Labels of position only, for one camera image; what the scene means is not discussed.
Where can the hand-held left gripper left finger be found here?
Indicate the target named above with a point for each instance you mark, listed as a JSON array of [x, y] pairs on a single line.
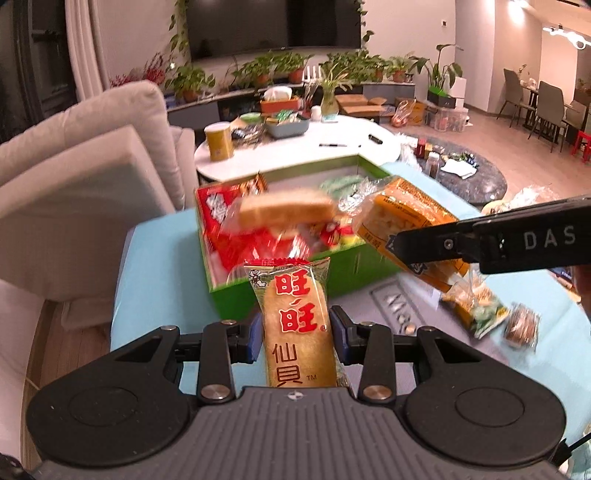
[[255, 339]]

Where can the grey dining chair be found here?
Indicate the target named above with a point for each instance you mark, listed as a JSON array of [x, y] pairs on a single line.
[[513, 94], [549, 108], [581, 115]]

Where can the green yellow snack packet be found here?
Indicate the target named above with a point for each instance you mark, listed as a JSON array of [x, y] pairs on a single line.
[[480, 309]]

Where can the orange bread packet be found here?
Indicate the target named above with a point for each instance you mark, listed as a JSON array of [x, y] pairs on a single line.
[[397, 207]]

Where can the red plastic stool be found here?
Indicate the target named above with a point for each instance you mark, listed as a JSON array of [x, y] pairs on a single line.
[[582, 145]]

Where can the pale green snack packet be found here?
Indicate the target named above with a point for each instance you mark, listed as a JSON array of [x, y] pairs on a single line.
[[341, 184]]

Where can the sliced toast packet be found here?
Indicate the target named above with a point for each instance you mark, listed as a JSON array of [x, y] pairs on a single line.
[[286, 210]]

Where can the dark round table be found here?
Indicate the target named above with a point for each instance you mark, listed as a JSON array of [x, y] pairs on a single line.
[[480, 175]]

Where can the person's right hand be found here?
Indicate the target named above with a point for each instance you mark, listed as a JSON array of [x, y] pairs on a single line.
[[584, 281]]

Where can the potted green plant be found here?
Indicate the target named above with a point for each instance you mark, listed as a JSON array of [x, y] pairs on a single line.
[[189, 83], [295, 67], [258, 69], [400, 70], [364, 64]]

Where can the rice cracker packet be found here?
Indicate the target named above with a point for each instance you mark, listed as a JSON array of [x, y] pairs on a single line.
[[291, 332]]

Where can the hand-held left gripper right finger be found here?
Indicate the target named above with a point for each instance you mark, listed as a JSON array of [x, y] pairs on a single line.
[[337, 337]]

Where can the orange tissue box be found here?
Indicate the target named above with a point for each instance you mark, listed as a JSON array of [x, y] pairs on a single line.
[[279, 104]]

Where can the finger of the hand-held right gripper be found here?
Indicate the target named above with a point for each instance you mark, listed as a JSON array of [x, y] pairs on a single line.
[[429, 244]]

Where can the black television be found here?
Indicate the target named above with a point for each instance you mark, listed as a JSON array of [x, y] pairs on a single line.
[[272, 23]]

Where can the tall leafy plant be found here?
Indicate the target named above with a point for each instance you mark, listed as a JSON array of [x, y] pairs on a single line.
[[438, 78]]

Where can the dark window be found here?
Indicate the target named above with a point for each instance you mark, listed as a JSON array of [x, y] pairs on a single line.
[[27, 55]]

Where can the white cup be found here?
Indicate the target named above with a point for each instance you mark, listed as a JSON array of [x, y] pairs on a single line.
[[316, 113]]

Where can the red yellow snack packet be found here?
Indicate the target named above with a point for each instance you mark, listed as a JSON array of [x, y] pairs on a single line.
[[240, 256]]

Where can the low media cabinet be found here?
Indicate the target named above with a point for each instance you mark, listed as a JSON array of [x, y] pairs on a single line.
[[203, 108]]

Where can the red flower plant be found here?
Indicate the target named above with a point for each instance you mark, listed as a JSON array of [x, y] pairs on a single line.
[[138, 74]]

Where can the brown bottle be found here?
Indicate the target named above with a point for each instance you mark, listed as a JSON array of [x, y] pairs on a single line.
[[433, 165]]

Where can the clear plastic bag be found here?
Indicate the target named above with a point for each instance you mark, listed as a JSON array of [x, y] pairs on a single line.
[[531, 196]]

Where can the green cardboard box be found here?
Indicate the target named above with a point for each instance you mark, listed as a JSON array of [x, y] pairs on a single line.
[[360, 270]]

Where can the yellow canister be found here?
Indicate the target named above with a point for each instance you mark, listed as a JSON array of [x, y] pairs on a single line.
[[219, 143]]

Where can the ceiling lamp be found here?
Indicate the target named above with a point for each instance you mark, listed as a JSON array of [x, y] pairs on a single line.
[[570, 37]]

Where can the beige sofa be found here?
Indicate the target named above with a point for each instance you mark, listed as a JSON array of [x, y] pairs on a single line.
[[83, 175]]

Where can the small brown snack packet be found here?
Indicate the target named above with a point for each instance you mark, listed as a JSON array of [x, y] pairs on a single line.
[[522, 325]]

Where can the box with orange bag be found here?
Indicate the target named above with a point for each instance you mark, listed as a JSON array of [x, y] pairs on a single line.
[[408, 113]]

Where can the white oval table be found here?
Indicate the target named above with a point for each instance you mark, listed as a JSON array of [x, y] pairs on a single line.
[[300, 154]]

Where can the orange red snack packet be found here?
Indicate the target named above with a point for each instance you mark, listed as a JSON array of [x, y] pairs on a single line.
[[339, 233]]

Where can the red white snack packet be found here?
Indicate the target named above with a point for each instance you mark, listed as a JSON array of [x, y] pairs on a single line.
[[221, 205]]

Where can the black pen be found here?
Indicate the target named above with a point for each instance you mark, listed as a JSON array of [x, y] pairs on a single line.
[[332, 144]]

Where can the beige curtain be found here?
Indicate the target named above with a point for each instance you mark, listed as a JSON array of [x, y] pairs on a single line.
[[85, 46]]

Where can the white picket rack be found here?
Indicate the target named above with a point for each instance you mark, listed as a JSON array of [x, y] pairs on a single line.
[[311, 74]]

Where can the grey tray with items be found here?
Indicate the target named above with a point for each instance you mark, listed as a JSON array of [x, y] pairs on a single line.
[[287, 130]]

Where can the glass vase with plant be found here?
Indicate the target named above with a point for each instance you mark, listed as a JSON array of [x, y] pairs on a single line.
[[330, 99]]

